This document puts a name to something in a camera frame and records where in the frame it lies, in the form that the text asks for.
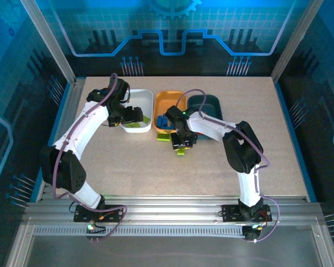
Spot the yellow plastic container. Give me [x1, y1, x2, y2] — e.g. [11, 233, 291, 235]
[153, 91, 188, 134]

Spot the white plastic container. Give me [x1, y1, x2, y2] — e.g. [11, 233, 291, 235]
[119, 88, 154, 134]

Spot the teal plastic container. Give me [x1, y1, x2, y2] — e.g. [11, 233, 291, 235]
[186, 94, 223, 141]

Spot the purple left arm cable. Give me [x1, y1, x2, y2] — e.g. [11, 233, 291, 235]
[52, 72, 128, 243]

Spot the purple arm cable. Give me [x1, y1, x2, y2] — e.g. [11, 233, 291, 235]
[52, 72, 128, 243]
[176, 88, 281, 243]

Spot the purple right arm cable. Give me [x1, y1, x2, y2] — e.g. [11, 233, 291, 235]
[176, 88, 281, 243]

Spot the aluminium side rail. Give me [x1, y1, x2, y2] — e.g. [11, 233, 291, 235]
[35, 77, 87, 201]

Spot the aluminium frame rail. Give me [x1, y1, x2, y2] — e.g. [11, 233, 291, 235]
[23, 195, 323, 225]

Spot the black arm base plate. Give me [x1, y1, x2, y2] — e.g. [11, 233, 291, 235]
[73, 204, 123, 223]
[221, 204, 273, 223]

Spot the aluminium corner post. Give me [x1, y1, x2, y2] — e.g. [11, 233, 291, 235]
[270, 0, 325, 82]
[19, 0, 78, 85]

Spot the slotted aluminium cable tray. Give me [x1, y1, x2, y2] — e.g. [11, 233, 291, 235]
[33, 225, 245, 238]

